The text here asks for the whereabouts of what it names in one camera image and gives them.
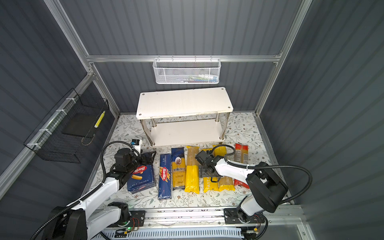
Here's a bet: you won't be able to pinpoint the yellow brush in basket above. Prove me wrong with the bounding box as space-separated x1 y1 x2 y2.
94 111 106 129

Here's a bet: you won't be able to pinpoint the yellow Pastatime spaghetti bag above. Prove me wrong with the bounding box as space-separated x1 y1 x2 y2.
200 166 219 193

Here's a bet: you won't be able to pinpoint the white wire mesh basket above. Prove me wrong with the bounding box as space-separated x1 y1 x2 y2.
153 59 222 85

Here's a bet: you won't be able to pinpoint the blue Barilla spaghetti box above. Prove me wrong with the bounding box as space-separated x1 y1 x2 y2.
158 154 172 200

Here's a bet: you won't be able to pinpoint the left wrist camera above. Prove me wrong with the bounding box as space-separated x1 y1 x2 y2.
131 139 141 154

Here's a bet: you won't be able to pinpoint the blue yellow spaghetti bag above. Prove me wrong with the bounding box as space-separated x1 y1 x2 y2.
172 148 186 190

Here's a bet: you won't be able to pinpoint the red yellow spaghetti bag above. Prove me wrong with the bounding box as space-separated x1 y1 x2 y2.
234 143 250 189

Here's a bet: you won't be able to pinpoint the yellow clear spaghetti bag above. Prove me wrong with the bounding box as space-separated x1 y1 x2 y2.
185 146 200 194

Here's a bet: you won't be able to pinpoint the blue Barilla pasta box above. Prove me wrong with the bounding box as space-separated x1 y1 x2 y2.
127 165 156 194

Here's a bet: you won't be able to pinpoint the yellow barcode spaghetti bag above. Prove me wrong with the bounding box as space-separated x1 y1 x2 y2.
214 147 235 192

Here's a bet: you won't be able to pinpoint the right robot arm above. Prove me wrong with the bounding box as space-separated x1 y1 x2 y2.
195 144 313 223

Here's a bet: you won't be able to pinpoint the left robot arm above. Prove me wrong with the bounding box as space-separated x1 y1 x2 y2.
31 141 157 240

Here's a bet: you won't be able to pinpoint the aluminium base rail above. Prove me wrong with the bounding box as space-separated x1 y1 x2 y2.
138 205 307 230

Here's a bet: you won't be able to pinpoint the items in white basket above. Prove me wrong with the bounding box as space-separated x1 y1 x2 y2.
176 74 219 84

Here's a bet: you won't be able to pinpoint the white two-tier shelf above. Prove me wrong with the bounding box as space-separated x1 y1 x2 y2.
136 87 234 147

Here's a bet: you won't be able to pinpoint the black wire basket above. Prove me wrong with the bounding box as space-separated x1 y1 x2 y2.
24 90 109 164

